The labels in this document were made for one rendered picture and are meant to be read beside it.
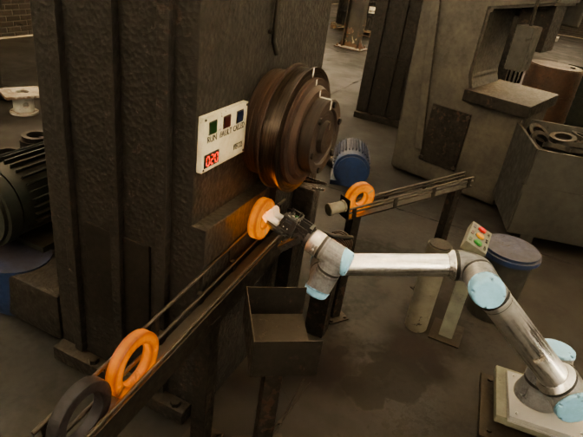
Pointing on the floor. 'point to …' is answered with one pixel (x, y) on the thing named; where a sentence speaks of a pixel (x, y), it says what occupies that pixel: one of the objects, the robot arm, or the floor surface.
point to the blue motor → (350, 163)
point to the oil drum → (547, 72)
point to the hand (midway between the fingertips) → (262, 213)
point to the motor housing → (315, 322)
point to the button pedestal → (449, 330)
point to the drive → (30, 236)
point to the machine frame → (153, 163)
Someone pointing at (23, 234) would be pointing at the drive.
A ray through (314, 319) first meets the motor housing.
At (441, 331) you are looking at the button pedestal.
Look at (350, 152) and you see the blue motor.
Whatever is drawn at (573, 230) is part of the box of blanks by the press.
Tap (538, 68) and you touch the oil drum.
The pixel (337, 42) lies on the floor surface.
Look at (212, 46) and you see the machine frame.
